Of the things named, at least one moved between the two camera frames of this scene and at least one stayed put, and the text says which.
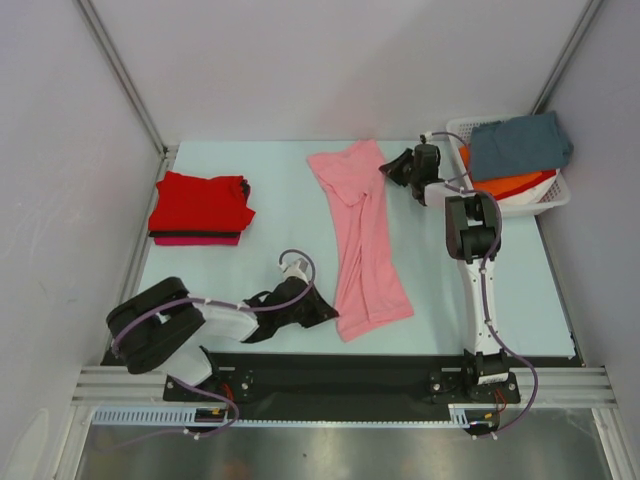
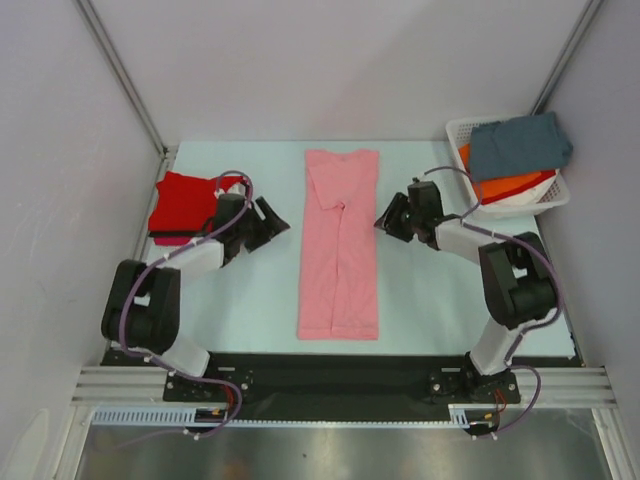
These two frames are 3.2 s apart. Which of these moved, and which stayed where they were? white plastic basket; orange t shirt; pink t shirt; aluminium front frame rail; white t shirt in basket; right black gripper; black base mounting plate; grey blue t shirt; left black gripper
Moved: pink t shirt; left black gripper; right black gripper
Stayed: orange t shirt; white t shirt in basket; black base mounting plate; grey blue t shirt; aluminium front frame rail; white plastic basket
